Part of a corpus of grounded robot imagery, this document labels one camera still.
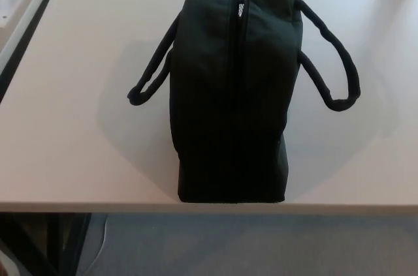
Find thin white floor cable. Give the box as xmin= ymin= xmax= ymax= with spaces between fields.
xmin=85 ymin=214 xmax=109 ymax=272

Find black insulated lunch bag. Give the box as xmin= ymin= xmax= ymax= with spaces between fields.
xmin=126 ymin=0 xmax=362 ymax=206

